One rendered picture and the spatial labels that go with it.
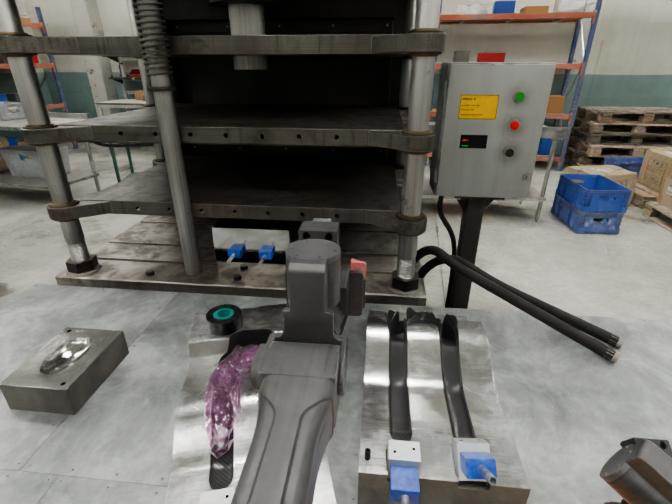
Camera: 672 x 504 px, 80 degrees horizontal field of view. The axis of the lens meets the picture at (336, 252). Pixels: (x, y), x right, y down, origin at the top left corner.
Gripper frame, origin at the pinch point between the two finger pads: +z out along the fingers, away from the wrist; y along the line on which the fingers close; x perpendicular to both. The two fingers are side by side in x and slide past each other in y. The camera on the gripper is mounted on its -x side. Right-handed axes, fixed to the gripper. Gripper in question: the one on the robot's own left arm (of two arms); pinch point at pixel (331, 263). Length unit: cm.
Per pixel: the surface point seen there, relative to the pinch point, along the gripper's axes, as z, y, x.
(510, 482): -10.4, -28.6, 30.6
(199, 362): 13.1, 30.7, 31.5
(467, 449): -8.3, -22.1, 26.8
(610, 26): 632, -333, -97
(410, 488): -13.8, -13.1, 29.3
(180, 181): 66, 56, 4
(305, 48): 71, 15, -34
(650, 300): 203, -197, 112
